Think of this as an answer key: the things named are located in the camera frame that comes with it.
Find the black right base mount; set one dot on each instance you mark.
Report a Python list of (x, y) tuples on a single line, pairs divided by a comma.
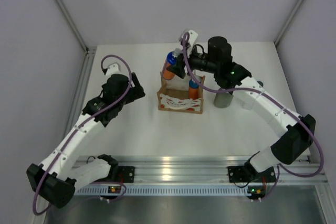
[(238, 176)]

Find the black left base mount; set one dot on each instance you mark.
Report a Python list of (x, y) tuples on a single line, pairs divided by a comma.
[(125, 174)]

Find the watermelon print canvas bag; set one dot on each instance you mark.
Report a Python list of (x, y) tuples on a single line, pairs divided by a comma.
[(173, 96)]

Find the aluminium frame post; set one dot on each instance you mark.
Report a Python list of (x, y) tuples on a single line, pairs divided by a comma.
[(71, 24), (289, 19)]

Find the aluminium frame post left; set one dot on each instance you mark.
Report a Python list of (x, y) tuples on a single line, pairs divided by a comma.
[(71, 24)]

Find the aluminium frame post right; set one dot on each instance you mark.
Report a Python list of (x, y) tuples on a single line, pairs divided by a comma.
[(289, 19)]

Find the grey green squeeze bottle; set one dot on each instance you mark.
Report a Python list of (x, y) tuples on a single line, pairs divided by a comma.
[(223, 100)]

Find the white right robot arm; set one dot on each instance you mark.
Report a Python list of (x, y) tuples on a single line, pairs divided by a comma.
[(295, 132)]

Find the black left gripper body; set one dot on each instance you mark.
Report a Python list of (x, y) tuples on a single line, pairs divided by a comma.
[(127, 98)]

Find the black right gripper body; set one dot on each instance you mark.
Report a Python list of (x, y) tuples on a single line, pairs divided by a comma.
[(201, 62)]

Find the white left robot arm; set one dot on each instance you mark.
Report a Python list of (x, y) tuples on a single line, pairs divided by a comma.
[(54, 178)]

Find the orange bottle blue cap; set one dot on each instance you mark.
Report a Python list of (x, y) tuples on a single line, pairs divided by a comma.
[(193, 90), (171, 60)]

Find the white slotted cable duct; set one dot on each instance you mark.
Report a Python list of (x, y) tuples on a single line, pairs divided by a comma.
[(160, 190)]

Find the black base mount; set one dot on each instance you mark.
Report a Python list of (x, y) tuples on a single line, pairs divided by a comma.
[(238, 176), (125, 174)]

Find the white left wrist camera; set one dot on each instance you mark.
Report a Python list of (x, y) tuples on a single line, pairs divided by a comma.
[(112, 69)]

